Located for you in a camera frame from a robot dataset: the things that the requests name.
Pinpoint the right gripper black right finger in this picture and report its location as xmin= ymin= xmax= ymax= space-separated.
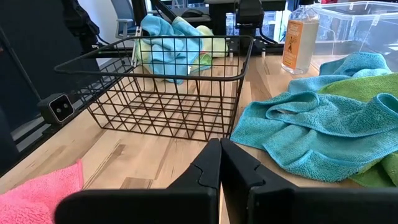
xmin=220 ymin=138 xmax=398 ymax=224

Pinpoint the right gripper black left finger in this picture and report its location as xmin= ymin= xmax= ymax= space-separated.
xmin=54 ymin=138 xmax=222 ymax=224

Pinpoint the teal blue microfiber towel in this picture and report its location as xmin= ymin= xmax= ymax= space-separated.
xmin=229 ymin=90 xmax=398 ymax=184
xmin=287 ymin=52 xmax=393 ymax=94

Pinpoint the pink microfiber towel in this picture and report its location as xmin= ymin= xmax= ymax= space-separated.
xmin=0 ymin=160 xmax=85 ymax=224

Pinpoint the light blue microfiber towel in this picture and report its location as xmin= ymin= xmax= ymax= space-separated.
xmin=139 ymin=14 xmax=205 ymax=85

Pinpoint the pale green microfiber towel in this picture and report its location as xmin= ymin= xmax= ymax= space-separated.
xmin=135 ymin=39 xmax=153 ymax=66
xmin=195 ymin=24 xmax=229 ymax=59

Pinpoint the clear bottle with orange label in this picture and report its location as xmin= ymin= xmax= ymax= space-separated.
xmin=281 ymin=0 xmax=321 ymax=75

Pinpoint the black computer mouse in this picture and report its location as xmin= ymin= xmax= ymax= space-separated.
xmin=181 ymin=8 xmax=205 ymax=19

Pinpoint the clear plastic storage bin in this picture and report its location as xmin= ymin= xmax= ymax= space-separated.
xmin=310 ymin=1 xmax=398 ymax=74

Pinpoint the grey blue office chair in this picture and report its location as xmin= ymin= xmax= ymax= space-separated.
xmin=110 ymin=0 xmax=139 ymax=40

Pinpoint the dark partition panel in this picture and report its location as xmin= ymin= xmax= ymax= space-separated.
xmin=0 ymin=0 xmax=103 ymax=175

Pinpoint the black rectangular wire basket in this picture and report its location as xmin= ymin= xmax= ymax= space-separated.
xmin=54 ymin=35 xmax=254 ymax=142

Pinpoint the small black table camera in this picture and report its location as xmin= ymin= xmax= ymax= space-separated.
xmin=37 ymin=92 xmax=76 ymax=127

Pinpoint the black metal rail frame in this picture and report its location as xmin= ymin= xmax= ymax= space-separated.
xmin=0 ymin=37 xmax=137 ymax=177

